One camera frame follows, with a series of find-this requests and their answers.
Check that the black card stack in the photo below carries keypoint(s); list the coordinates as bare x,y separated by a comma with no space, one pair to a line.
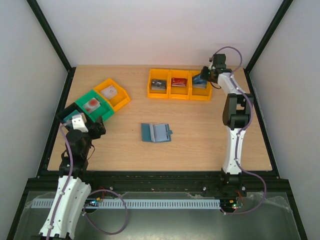
158,85

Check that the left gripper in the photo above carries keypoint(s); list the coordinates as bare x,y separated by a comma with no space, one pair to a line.
100,127

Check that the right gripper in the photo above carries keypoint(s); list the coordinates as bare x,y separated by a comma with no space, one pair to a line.
204,73

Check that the blue card stack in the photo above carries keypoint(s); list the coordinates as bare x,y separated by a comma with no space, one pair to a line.
199,86

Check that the red dotted card stack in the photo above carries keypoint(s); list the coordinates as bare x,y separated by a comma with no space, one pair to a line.
92,105

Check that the white card stack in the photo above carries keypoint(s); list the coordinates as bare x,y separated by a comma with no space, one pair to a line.
109,92

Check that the blue striped credit card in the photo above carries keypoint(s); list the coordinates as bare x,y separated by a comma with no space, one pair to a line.
197,80

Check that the grey slotted cable duct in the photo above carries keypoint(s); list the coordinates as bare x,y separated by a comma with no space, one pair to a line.
198,204

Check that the black storage bin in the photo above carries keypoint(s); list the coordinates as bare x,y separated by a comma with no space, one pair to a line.
71,109

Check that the blue leather card holder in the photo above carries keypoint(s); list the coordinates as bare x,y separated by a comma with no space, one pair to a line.
156,133

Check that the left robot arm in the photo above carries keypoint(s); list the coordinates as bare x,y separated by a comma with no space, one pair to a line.
72,190

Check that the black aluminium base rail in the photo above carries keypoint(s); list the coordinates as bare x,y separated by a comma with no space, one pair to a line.
205,183

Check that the green storage bin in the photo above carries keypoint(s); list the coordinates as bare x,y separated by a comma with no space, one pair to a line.
105,110

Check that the teal card stack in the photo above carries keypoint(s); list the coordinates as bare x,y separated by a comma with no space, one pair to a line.
68,118

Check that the yellow bin left group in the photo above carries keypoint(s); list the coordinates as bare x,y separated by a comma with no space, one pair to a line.
120,100

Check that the yellow bin with blue cards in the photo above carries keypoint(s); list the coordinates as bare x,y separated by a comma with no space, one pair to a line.
200,94

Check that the yellow bin with red cards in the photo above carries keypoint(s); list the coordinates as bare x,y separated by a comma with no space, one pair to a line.
179,92

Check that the yellow bin with black cards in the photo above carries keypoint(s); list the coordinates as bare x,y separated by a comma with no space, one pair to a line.
157,73

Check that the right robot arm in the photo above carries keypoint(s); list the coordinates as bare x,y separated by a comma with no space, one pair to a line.
237,116

